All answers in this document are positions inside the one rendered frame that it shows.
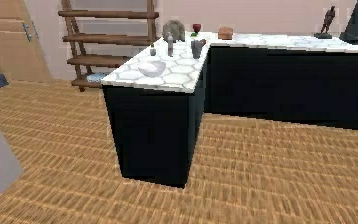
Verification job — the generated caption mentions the white bowl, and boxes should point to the white bowl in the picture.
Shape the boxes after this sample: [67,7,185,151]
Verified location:
[137,60,167,79]

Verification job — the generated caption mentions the grey mug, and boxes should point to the grey mug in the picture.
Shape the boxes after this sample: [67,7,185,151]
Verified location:
[190,38,207,60]

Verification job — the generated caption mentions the black counter with marble top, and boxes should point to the black counter with marble top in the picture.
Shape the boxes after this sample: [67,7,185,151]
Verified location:
[101,31,358,190]

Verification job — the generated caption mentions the grey tall bottle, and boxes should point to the grey tall bottle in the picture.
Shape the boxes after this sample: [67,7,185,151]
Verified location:
[166,32,175,58]

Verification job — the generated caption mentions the grey rounded lump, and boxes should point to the grey rounded lump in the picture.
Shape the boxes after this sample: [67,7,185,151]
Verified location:
[162,19,186,44]

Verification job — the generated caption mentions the brown bread loaf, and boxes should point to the brown bread loaf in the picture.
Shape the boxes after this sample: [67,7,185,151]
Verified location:
[217,26,234,41]

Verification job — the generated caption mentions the brown wooden ladder shelf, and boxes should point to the brown wooden ladder shelf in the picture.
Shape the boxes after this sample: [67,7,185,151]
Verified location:
[57,0,160,93]

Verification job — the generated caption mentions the dark brown figurine statue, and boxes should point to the dark brown figurine statue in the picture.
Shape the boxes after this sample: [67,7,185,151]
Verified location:
[313,5,337,40]

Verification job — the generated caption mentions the light wooden cabinet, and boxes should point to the light wooden cabinet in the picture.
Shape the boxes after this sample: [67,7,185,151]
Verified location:
[0,0,54,84]

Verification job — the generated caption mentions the black coffee machine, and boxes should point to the black coffee machine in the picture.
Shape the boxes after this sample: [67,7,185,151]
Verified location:
[339,0,358,47]

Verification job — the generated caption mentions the grey cabinet handle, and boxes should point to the grey cabinet handle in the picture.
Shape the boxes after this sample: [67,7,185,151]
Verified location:
[22,22,33,43]

